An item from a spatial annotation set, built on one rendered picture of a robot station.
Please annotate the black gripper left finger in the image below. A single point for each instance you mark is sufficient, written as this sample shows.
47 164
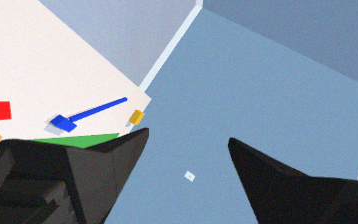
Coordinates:
95 175

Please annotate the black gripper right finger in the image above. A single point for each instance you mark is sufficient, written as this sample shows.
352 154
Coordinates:
280 194

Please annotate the yellow block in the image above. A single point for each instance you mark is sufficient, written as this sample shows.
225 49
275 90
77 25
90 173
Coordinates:
136 117

